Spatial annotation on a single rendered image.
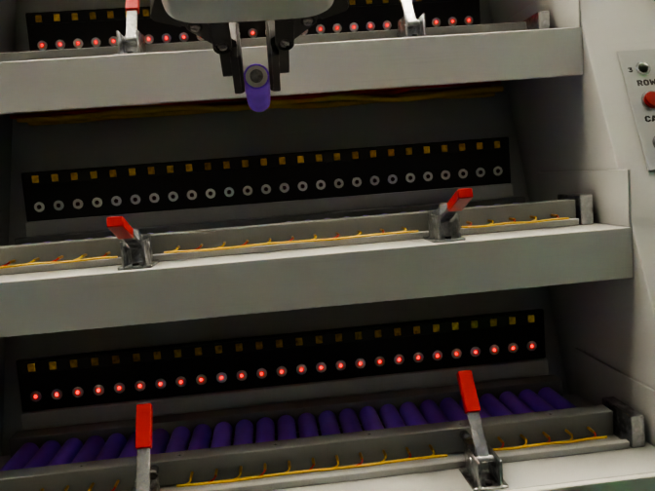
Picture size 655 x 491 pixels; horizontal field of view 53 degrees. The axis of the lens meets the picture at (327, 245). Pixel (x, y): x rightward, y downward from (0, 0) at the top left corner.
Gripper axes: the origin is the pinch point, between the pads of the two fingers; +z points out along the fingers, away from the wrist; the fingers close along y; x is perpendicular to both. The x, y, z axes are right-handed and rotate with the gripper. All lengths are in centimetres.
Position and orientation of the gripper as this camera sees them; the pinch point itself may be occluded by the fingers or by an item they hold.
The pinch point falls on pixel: (254, 56)
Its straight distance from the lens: 46.7
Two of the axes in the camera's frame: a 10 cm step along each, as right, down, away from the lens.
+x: 1.1, 9.1, -4.1
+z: -0.4, 4.1, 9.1
